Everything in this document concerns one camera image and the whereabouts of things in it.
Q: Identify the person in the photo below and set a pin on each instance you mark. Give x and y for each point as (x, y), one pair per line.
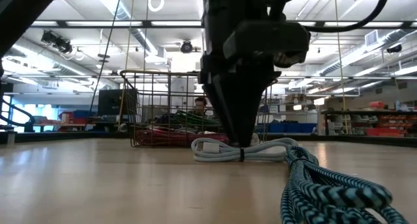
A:
(200, 105)

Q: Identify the black ceiling camera cluster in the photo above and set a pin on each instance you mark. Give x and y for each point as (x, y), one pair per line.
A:
(62, 45)

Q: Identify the blue storage bins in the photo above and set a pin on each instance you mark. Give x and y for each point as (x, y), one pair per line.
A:
(293, 127)

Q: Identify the white cabinet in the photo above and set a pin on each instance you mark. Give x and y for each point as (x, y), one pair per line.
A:
(182, 93)

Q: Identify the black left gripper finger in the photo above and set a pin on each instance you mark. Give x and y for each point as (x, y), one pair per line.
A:
(241, 113)

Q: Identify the shelf with red bins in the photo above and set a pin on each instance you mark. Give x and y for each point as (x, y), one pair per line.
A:
(387, 131)

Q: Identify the black background monitor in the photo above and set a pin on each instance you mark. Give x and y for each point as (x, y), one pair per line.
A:
(110, 102)

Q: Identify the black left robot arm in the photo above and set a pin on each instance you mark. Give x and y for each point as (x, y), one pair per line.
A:
(19, 15)

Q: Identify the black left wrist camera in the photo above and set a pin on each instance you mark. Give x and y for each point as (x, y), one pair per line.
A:
(267, 38)

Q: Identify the round black overhead camera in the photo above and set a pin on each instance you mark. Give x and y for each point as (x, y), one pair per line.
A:
(186, 47)

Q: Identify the red blue storage boxes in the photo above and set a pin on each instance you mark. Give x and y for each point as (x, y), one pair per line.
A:
(78, 115)

